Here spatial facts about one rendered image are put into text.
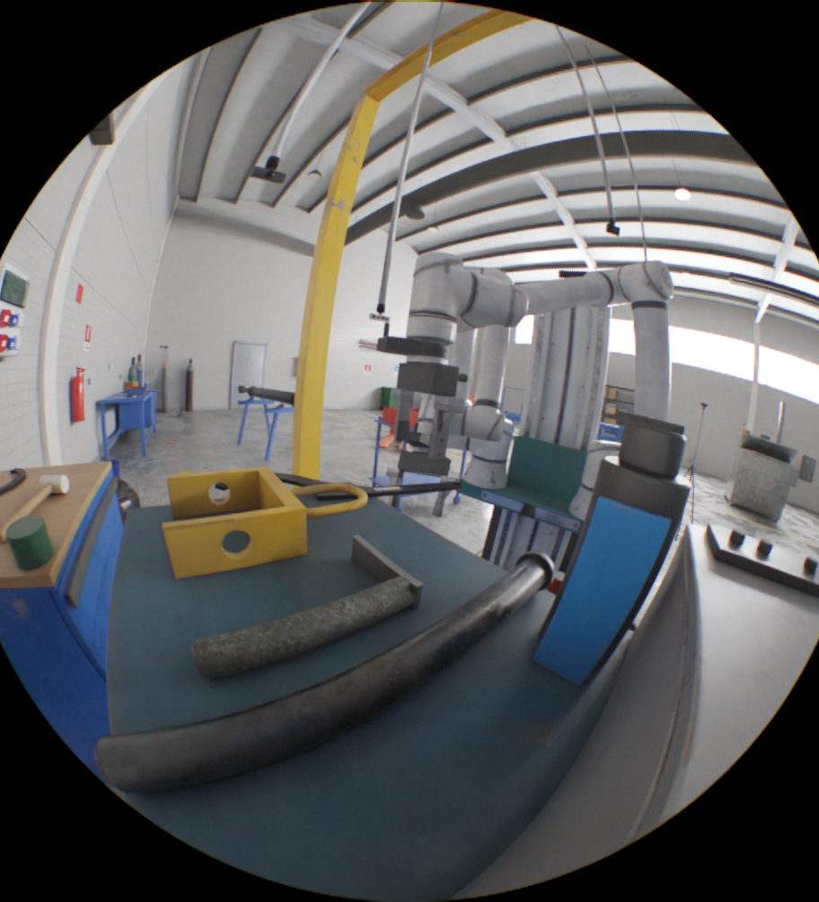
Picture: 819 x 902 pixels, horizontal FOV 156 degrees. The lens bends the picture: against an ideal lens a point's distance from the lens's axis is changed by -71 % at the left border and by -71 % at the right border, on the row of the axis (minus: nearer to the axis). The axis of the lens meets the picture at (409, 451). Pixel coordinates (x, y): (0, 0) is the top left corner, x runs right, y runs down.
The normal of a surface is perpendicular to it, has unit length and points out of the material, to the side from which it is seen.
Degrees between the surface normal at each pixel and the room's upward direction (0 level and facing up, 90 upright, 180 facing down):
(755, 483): 90
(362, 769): 0
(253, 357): 90
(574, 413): 90
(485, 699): 0
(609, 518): 90
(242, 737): 23
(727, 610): 0
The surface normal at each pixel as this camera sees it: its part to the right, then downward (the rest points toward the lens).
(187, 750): 0.25, -0.88
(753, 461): -0.80, 0.04
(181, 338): 0.66, 0.25
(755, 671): 0.11, -0.97
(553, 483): -0.64, 0.10
